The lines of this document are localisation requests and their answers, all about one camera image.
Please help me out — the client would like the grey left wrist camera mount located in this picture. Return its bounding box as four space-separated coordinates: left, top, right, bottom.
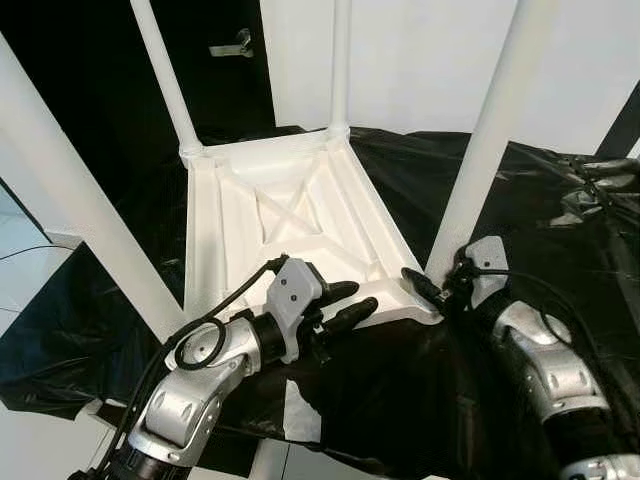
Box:
262 257 324 364

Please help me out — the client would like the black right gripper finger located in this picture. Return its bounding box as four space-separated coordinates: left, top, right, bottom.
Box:
400 267 446 306

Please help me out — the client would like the silver door handle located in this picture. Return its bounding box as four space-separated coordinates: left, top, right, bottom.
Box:
209 28 254 59

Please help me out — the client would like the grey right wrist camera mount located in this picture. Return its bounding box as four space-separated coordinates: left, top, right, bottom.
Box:
465 236 509 306

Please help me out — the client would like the black floor cable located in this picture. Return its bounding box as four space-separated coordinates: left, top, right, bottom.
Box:
0 244 63 264

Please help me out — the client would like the white support table leg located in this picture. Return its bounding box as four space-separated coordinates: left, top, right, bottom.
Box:
250 440 291 480

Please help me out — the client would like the white plastic children table top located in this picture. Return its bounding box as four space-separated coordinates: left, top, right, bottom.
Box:
180 125 442 331

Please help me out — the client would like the white tapered table leg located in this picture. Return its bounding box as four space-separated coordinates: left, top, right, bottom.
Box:
328 0 354 137
425 0 561 286
130 0 205 154
0 30 188 343

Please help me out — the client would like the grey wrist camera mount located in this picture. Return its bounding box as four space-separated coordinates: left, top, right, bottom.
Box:
262 257 324 364
465 236 509 306

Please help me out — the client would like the black plastic cover sheet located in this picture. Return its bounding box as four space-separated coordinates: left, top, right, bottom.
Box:
0 125 640 476

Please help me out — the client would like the dark window frame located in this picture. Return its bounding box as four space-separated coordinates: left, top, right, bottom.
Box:
597 85 640 161

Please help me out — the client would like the black door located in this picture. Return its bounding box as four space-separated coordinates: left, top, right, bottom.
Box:
0 0 276 241

